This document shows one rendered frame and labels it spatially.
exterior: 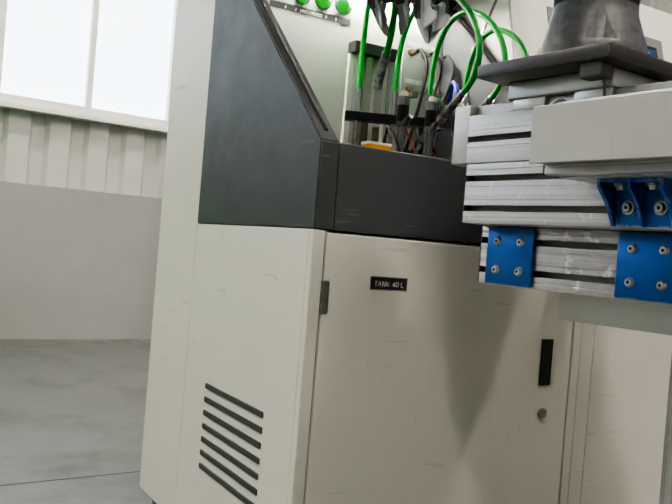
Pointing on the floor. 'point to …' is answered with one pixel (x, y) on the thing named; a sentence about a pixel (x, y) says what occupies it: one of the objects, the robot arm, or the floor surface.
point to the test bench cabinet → (265, 366)
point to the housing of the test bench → (176, 249)
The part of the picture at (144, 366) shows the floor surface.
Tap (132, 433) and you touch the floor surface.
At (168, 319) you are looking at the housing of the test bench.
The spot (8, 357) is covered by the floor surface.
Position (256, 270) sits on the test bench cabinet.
